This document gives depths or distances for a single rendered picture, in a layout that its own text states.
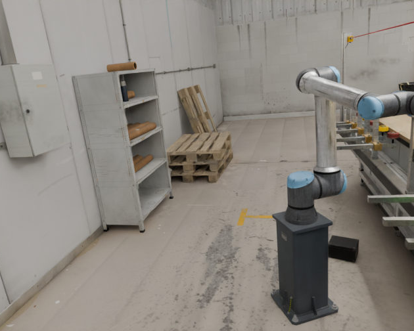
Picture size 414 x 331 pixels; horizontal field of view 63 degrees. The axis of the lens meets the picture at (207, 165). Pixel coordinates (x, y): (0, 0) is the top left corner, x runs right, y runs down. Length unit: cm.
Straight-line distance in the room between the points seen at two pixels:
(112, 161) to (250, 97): 639
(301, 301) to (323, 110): 113
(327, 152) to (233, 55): 741
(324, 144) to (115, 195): 214
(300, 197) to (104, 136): 198
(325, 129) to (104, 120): 202
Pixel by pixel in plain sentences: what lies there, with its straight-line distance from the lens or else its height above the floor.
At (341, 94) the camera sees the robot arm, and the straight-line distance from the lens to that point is 160.
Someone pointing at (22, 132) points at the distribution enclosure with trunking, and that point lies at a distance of 257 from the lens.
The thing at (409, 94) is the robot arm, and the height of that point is 134.
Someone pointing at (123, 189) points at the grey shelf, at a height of 46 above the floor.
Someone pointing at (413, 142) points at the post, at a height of 101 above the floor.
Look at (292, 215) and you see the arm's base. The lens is 203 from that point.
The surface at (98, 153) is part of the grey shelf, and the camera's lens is 337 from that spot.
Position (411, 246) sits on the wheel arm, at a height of 84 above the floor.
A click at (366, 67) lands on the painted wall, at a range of 928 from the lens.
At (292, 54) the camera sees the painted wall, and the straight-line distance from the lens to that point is 912.
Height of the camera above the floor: 152
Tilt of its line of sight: 16 degrees down
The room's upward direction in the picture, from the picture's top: 6 degrees counter-clockwise
